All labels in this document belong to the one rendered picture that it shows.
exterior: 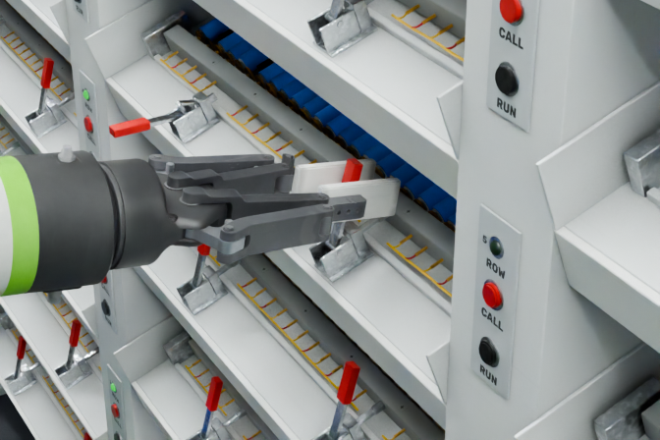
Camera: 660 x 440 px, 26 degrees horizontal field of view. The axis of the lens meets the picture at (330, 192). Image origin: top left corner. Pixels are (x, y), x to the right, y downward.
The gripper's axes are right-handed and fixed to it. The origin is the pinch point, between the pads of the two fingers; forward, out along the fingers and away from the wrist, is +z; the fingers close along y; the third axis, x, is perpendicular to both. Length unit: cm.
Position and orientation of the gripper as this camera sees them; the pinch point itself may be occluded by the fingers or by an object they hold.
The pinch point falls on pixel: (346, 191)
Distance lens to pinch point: 108.4
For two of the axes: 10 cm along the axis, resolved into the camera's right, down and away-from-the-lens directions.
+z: 8.5, -0.9, 5.2
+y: 5.0, 4.3, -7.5
